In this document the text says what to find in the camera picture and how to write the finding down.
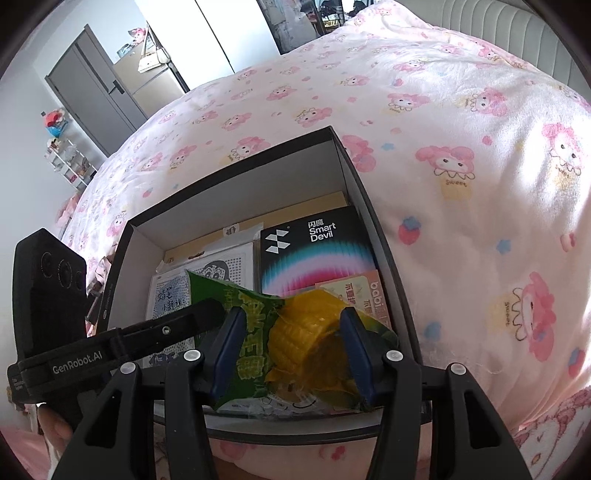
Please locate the grey brown cabinet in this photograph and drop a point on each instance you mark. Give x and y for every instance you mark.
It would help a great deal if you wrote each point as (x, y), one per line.
(143, 87)

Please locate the white wardrobe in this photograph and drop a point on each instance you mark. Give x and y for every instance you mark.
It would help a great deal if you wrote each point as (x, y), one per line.
(207, 32)

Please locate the person's left hand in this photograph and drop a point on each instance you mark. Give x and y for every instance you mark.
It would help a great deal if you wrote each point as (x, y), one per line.
(53, 427)

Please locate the pink plush pillow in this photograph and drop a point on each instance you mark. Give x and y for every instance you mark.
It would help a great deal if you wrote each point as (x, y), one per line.
(68, 210)

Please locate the white pink cat-print cloth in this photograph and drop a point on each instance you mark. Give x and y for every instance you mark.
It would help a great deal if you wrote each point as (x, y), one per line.
(554, 429)

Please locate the dark mirror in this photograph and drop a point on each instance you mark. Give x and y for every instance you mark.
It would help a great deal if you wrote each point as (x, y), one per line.
(295, 23)

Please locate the grey door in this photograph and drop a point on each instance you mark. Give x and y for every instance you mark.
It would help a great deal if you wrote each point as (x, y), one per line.
(87, 92)

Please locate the grey padded headboard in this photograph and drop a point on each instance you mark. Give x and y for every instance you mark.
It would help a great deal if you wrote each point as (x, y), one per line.
(508, 27)

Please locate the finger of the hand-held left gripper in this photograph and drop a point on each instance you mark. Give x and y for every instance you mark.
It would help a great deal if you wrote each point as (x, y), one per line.
(184, 318)

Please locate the black cardboard box container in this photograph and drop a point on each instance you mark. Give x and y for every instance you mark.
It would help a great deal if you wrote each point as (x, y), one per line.
(231, 184)

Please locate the pink cartoon printed blanket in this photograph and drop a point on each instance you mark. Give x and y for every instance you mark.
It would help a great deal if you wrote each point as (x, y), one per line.
(415, 92)

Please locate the black product box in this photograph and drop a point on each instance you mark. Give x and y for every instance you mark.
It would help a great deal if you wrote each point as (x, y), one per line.
(314, 249)

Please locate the cartoon dotted craft pack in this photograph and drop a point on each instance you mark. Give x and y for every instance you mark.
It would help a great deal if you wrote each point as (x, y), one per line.
(231, 263)
(168, 300)

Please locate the pink orange packet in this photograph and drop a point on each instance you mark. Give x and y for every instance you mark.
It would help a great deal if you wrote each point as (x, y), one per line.
(369, 295)

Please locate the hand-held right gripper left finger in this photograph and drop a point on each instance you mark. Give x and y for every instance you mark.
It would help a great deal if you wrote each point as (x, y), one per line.
(228, 350)

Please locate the white bag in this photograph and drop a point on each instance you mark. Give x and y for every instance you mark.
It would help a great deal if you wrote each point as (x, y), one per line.
(152, 60)

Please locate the red pink plush toy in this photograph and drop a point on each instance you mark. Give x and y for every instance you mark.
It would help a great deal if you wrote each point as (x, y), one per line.
(54, 121)

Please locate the green yellow corn packet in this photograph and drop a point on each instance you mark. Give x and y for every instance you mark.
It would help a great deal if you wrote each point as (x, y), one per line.
(300, 332)

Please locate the white storage shelf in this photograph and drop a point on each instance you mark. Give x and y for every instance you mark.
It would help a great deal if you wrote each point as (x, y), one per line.
(74, 161)

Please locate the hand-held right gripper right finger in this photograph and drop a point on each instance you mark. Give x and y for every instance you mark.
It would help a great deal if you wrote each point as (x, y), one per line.
(358, 355)

